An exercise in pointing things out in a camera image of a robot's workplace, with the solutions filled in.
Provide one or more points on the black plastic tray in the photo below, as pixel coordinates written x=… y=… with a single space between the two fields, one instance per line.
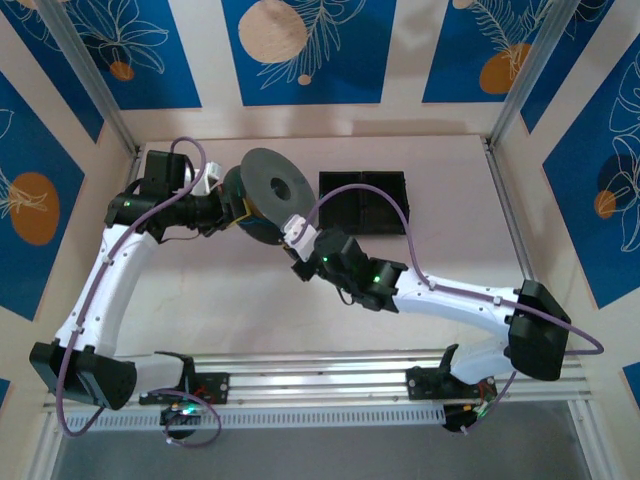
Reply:
x=360 y=215

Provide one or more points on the aluminium frame post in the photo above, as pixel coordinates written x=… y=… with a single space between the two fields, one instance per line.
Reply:
x=530 y=70
x=95 y=80

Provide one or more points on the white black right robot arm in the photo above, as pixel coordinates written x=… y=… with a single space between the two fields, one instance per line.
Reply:
x=460 y=300

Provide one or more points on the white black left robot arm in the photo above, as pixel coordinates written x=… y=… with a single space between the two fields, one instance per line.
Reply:
x=100 y=290

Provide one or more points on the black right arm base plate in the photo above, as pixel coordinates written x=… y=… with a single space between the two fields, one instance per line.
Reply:
x=420 y=382

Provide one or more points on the wide aluminium base rail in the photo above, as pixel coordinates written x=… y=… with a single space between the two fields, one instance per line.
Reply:
x=320 y=380

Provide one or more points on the aluminium frame rail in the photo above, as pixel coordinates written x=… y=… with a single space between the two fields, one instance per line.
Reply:
x=590 y=445
x=507 y=200
x=45 y=450
x=130 y=172

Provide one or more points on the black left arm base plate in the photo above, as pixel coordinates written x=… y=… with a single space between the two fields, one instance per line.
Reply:
x=215 y=387

